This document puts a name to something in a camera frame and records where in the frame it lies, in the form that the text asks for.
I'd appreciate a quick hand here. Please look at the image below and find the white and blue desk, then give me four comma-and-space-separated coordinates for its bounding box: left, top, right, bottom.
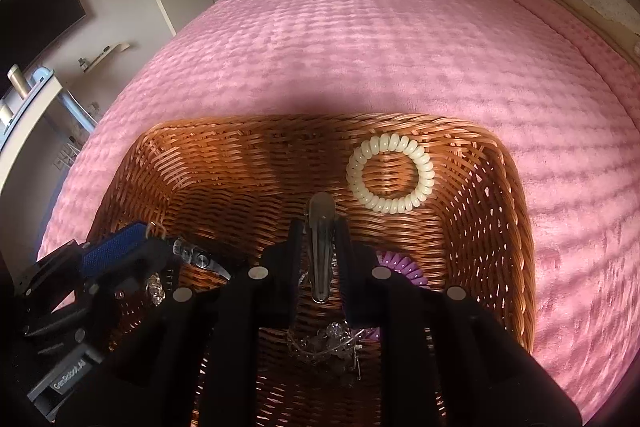
0, 76, 99, 168

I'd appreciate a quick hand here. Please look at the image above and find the crystal-tipped metal hairpin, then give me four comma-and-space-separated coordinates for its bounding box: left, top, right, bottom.
172, 237, 232, 281

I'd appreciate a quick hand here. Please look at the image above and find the gold thermos bottle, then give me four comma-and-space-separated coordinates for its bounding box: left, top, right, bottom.
7, 64, 31, 100

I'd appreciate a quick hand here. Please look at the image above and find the woven wicker basket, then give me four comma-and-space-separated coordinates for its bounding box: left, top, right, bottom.
87, 113, 537, 427

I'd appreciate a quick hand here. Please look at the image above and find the clear crystal bracelet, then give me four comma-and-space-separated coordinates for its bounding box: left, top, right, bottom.
286, 319, 366, 376

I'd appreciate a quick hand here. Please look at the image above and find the black wall television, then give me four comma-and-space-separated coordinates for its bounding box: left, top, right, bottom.
0, 0, 87, 76

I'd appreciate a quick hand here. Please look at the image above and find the clear crystal bead strand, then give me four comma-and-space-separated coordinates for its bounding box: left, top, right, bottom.
146, 273, 167, 309

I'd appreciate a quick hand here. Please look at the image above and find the metal hair clip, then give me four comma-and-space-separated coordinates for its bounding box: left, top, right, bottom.
306, 193, 337, 304

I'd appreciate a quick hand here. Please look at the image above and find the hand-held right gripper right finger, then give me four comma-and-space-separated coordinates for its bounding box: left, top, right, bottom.
336, 219, 583, 427

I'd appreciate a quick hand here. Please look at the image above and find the purple coil hair tie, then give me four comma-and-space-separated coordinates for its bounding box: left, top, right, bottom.
360, 249, 429, 341

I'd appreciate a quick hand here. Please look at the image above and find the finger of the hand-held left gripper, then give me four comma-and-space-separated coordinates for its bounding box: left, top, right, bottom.
81, 222, 174, 304

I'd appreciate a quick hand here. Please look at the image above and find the small wooden wall shelf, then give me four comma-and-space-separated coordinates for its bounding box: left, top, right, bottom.
81, 40, 132, 73

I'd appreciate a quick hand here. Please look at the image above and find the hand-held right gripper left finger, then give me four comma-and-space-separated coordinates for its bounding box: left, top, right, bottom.
55, 219, 305, 427

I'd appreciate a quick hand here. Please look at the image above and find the pink plush blanket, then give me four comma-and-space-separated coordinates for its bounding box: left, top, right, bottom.
37, 0, 640, 427

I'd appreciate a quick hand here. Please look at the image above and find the cream coil hair tie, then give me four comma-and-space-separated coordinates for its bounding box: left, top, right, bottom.
346, 133, 435, 214

